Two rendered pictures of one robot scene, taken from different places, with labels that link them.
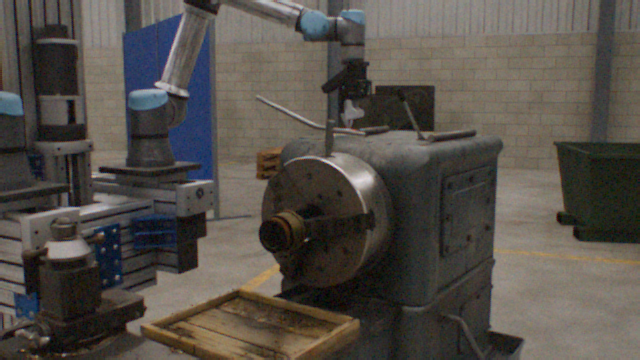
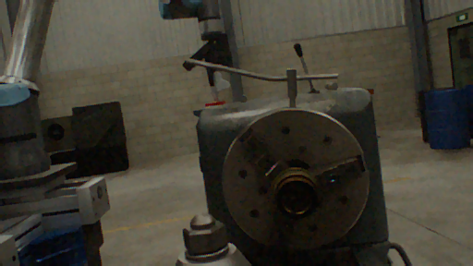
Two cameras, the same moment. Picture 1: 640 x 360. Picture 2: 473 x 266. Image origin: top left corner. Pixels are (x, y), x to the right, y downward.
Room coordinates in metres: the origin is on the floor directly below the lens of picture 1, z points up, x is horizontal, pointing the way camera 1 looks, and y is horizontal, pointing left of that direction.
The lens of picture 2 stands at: (0.58, 0.57, 1.28)
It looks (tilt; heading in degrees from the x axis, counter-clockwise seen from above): 5 degrees down; 332
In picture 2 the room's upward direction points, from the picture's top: 8 degrees counter-clockwise
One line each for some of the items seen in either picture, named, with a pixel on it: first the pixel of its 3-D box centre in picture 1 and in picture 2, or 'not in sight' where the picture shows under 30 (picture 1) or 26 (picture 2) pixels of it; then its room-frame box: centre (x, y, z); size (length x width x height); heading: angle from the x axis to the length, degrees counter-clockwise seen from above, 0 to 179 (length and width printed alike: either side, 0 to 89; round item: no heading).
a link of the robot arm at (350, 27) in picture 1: (351, 28); (206, 4); (1.89, -0.10, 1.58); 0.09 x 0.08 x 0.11; 83
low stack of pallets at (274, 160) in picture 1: (293, 162); not in sight; (9.72, 0.42, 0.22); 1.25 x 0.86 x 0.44; 162
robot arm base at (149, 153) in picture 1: (150, 148); (15, 155); (1.83, 0.53, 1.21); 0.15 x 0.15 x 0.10
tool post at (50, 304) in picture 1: (72, 284); not in sight; (0.94, 0.41, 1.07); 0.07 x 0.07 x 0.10; 54
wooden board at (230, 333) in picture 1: (251, 330); not in sight; (1.19, 0.14, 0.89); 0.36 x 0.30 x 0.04; 54
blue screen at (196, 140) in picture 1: (160, 107); not in sight; (8.02, 2.14, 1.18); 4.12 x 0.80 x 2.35; 30
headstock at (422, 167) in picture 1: (395, 201); (286, 158); (1.74, -0.23, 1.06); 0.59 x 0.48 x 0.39; 144
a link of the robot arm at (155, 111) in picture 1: (149, 111); (6, 109); (1.83, 0.52, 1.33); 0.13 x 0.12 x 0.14; 173
